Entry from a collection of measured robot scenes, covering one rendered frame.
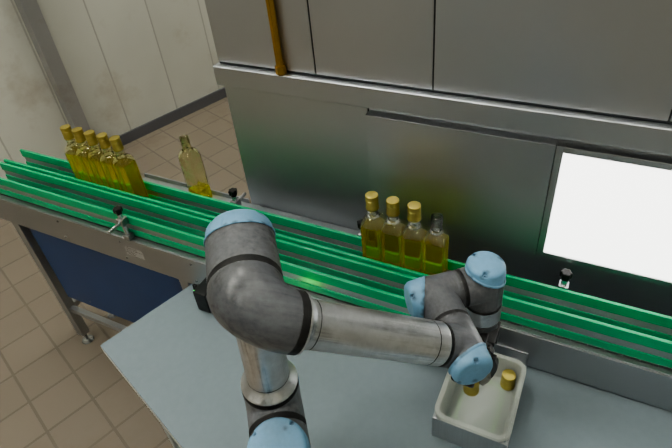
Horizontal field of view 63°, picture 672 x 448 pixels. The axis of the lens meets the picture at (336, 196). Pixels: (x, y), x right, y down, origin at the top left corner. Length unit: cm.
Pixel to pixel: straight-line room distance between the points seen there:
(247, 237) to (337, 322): 19
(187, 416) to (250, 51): 98
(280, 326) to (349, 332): 11
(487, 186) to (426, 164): 16
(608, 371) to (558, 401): 14
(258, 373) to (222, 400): 49
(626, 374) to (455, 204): 57
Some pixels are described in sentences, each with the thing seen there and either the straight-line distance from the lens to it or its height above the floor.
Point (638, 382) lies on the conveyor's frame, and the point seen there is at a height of 83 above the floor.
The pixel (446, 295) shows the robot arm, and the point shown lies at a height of 125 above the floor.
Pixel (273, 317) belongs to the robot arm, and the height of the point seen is 143.
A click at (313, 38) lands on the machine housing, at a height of 150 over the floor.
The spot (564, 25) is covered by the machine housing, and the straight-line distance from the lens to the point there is 123.
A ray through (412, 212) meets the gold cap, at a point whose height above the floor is 115.
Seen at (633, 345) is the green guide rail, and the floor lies 92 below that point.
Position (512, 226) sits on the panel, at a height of 106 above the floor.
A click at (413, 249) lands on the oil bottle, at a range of 142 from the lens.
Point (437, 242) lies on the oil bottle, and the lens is 138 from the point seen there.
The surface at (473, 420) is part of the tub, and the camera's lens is 145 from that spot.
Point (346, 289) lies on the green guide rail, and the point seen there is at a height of 94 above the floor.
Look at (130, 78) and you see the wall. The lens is 423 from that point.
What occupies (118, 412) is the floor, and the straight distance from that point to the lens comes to 261.
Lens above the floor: 202
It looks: 37 degrees down
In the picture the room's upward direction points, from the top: 6 degrees counter-clockwise
